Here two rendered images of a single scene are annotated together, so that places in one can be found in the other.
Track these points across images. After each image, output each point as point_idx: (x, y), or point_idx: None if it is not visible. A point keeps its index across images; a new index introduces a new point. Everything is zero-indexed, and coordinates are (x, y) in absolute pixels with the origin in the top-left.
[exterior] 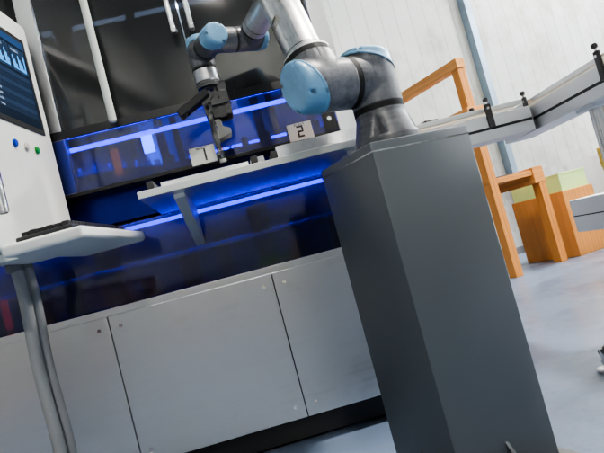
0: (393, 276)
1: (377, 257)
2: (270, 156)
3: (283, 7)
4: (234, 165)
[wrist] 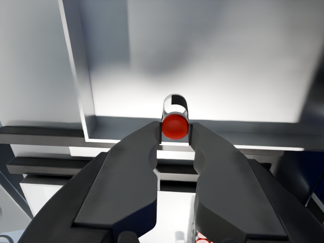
0: (0, 123)
1: (0, 126)
2: (33, 163)
3: None
4: (80, 110)
